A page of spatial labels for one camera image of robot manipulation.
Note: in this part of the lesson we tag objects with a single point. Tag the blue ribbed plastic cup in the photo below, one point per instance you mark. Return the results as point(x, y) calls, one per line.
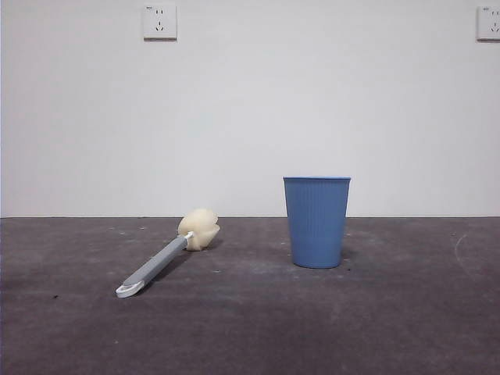
point(316, 222)

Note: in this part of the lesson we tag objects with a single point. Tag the white wall socket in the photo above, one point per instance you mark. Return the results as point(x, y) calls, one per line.
point(159, 22)
point(489, 23)

